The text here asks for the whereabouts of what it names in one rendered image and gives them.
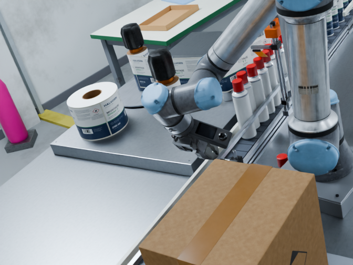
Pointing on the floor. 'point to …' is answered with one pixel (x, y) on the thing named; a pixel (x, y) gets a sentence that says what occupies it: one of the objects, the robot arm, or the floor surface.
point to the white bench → (107, 41)
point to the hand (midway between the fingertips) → (217, 155)
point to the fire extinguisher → (13, 124)
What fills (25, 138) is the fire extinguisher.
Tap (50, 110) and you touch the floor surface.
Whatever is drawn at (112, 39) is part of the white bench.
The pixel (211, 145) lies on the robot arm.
